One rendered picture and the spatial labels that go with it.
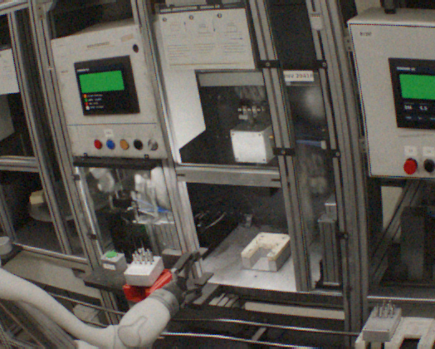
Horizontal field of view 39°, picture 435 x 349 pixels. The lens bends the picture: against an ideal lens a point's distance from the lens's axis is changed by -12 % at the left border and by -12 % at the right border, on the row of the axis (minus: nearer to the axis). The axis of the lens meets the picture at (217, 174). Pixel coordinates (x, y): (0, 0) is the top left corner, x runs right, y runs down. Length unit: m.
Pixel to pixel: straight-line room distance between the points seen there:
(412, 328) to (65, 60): 1.50
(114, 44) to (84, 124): 0.35
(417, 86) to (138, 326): 0.98
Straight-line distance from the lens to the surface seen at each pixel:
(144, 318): 1.77
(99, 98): 2.24
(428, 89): 1.73
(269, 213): 2.65
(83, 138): 2.39
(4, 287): 1.73
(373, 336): 1.96
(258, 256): 2.43
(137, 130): 2.22
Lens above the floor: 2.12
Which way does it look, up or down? 22 degrees down
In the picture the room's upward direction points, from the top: 11 degrees counter-clockwise
